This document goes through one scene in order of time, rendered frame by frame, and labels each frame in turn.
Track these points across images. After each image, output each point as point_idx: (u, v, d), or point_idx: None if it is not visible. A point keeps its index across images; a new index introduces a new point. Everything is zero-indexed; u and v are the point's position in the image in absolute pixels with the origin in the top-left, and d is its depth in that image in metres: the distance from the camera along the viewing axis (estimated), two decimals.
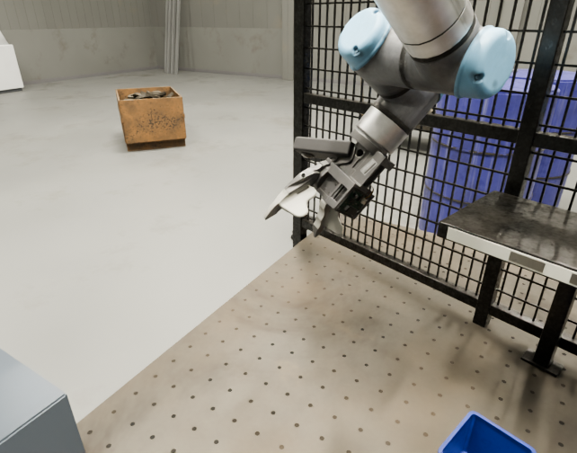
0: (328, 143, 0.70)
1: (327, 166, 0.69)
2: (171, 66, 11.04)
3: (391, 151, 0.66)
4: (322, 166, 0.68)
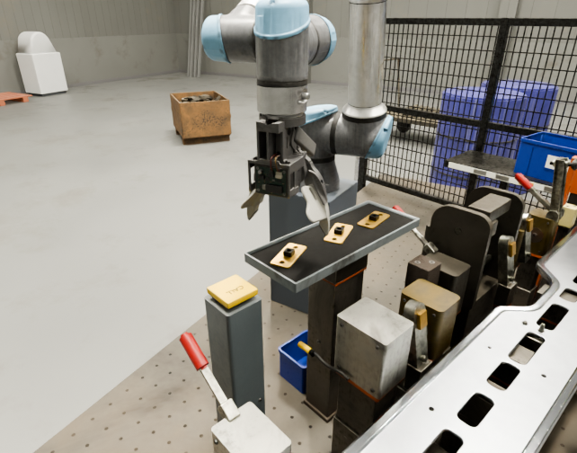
0: None
1: None
2: (194, 69, 12.03)
3: (273, 112, 0.61)
4: None
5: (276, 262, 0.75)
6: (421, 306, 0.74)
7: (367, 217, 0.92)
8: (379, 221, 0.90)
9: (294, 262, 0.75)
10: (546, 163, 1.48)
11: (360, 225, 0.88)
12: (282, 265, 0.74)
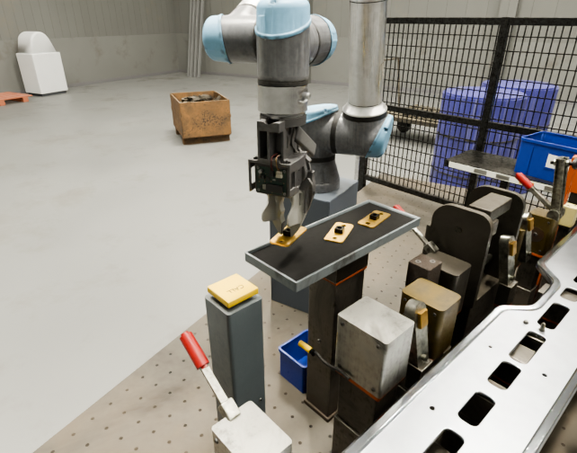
0: None
1: None
2: (194, 69, 12.03)
3: (274, 112, 0.61)
4: None
5: (275, 240, 0.73)
6: (422, 306, 0.74)
7: (368, 216, 0.92)
8: (380, 220, 0.90)
9: (294, 241, 0.73)
10: (547, 162, 1.48)
11: (361, 224, 0.88)
12: (281, 244, 0.72)
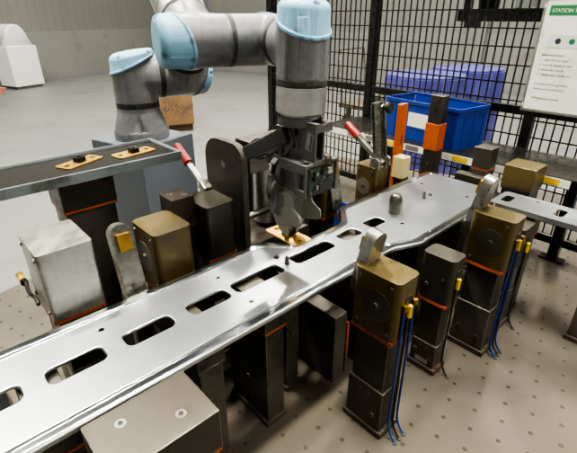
0: (267, 139, 0.67)
1: (279, 162, 0.67)
2: None
3: (320, 112, 0.62)
4: (271, 175, 0.67)
5: (297, 242, 0.73)
6: (124, 228, 0.69)
7: (128, 150, 0.87)
8: (137, 153, 0.85)
9: (302, 235, 0.76)
10: (408, 120, 1.43)
11: (112, 155, 0.84)
12: (306, 240, 0.73)
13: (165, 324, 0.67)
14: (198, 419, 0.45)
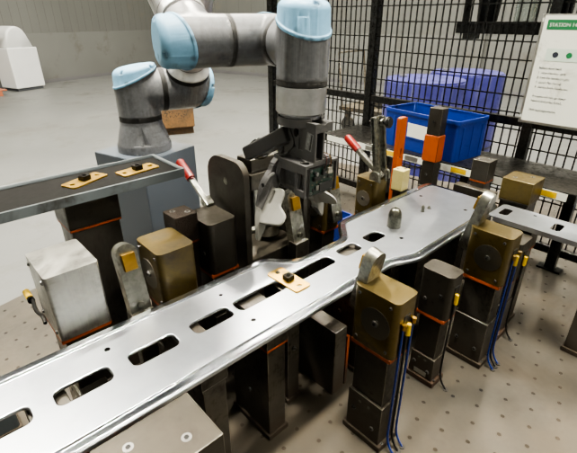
0: (267, 139, 0.67)
1: (279, 162, 0.67)
2: None
3: (320, 112, 0.62)
4: (273, 165, 0.66)
5: (297, 288, 0.77)
6: (129, 248, 0.70)
7: (133, 167, 0.89)
8: (141, 170, 0.87)
9: (302, 279, 0.80)
10: (408, 130, 1.45)
11: (117, 173, 0.85)
12: (306, 286, 0.78)
13: (170, 341, 0.69)
14: (203, 442, 0.46)
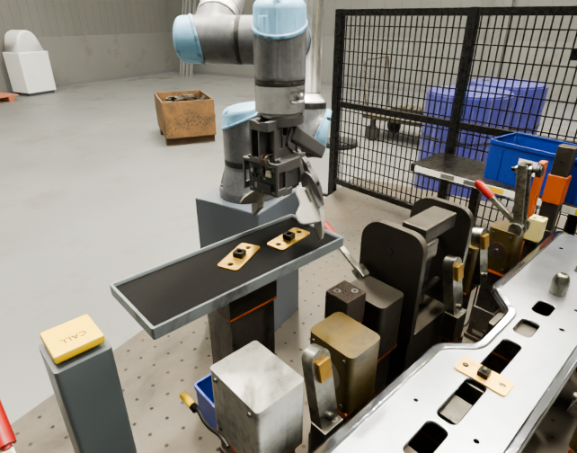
0: None
1: None
2: (186, 68, 11.88)
3: (266, 111, 0.61)
4: None
5: (501, 389, 0.65)
6: (324, 353, 0.59)
7: (281, 235, 0.77)
8: (295, 240, 0.75)
9: (499, 375, 0.68)
10: None
11: (270, 245, 0.73)
12: (510, 386, 0.66)
13: None
14: None
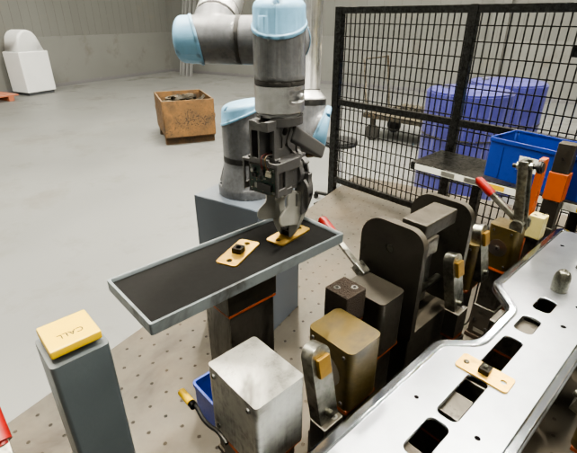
0: None
1: None
2: (186, 68, 11.87)
3: (265, 111, 0.61)
4: None
5: (502, 386, 0.65)
6: (324, 350, 0.58)
7: (281, 230, 0.76)
8: (295, 235, 0.75)
9: (500, 372, 0.68)
10: None
11: (270, 241, 0.73)
12: (511, 384, 0.65)
13: None
14: None
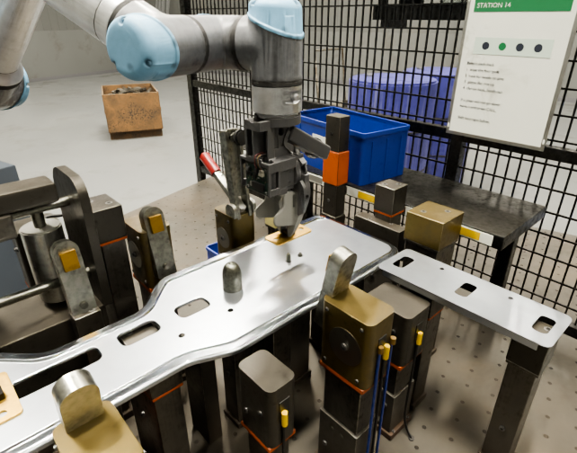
0: None
1: None
2: None
3: (260, 111, 0.62)
4: None
5: None
6: None
7: (282, 230, 0.77)
8: (294, 236, 0.74)
9: (18, 399, 0.50)
10: None
11: (268, 239, 0.73)
12: (11, 415, 0.47)
13: None
14: None
